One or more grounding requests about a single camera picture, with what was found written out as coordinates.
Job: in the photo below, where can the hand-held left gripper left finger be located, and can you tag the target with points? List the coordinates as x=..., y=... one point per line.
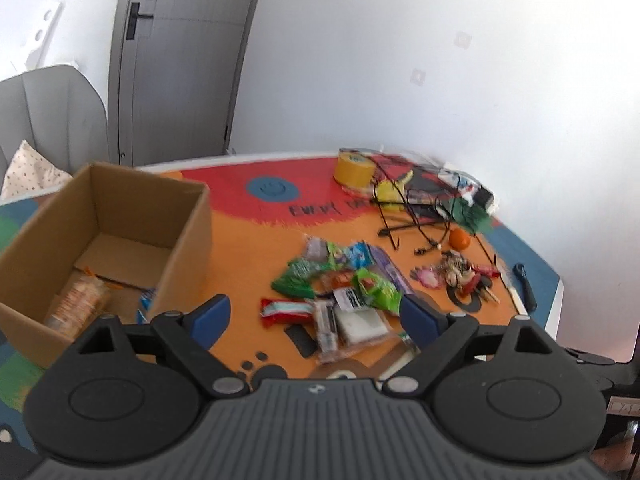
x=212, y=312

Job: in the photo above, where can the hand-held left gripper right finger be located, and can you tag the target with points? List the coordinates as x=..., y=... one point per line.
x=417, y=320

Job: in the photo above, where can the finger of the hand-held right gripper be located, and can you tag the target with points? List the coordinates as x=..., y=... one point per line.
x=592, y=358

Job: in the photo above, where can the bright green snack packet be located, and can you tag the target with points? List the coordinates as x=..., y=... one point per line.
x=377, y=290

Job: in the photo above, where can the purple snack packet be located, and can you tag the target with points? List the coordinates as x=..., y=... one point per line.
x=390, y=270

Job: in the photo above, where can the red white snack packet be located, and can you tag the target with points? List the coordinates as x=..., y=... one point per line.
x=282, y=310

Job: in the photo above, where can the black white label packet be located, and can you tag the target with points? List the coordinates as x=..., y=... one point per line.
x=348, y=297

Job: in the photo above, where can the brown cardboard box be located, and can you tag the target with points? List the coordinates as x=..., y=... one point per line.
x=190, y=240

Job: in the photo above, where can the dark green candy packet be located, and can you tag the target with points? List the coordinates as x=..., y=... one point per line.
x=295, y=280

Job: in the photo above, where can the clear long snack packet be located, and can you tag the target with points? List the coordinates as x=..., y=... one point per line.
x=326, y=332

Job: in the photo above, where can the key bunch with charms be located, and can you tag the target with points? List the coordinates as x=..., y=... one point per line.
x=457, y=272

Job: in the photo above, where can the blue white snack packet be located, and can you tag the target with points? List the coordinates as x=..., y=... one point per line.
x=146, y=302

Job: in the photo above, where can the blue green snack packet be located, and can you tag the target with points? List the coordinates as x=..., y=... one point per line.
x=356, y=255

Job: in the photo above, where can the orange tangerine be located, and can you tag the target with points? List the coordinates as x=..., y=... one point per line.
x=460, y=240

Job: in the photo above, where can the white thin stick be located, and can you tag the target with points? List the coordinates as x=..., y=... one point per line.
x=510, y=285

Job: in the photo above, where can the yellow plush toy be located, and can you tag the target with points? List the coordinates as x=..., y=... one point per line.
x=392, y=192

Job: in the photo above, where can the brown biscuit packet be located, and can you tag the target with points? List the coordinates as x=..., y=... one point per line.
x=77, y=305

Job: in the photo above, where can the black power adapter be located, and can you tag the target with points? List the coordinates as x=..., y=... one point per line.
x=482, y=198

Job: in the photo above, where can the white power strip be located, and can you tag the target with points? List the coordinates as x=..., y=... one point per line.
x=467, y=180

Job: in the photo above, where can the yellow tape roll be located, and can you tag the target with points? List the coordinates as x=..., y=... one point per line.
x=352, y=170

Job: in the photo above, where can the dotted white cushion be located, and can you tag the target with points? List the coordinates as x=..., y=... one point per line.
x=30, y=170

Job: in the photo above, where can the grey door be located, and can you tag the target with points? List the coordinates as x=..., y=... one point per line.
x=185, y=70

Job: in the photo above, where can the grey chair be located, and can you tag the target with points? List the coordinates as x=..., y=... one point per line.
x=55, y=110

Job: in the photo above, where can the white wall hook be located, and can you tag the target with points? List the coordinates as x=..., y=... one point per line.
x=417, y=76
x=462, y=39

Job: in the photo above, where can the white wall rack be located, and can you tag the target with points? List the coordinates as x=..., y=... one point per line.
x=45, y=35

